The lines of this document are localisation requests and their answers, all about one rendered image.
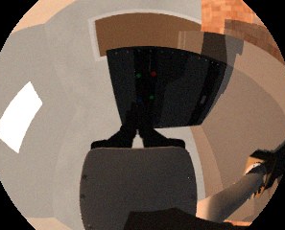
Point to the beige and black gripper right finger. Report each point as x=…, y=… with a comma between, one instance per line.
x=152, y=138

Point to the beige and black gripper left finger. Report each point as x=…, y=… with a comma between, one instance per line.
x=124, y=137

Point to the black server rack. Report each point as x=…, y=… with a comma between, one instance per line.
x=185, y=83

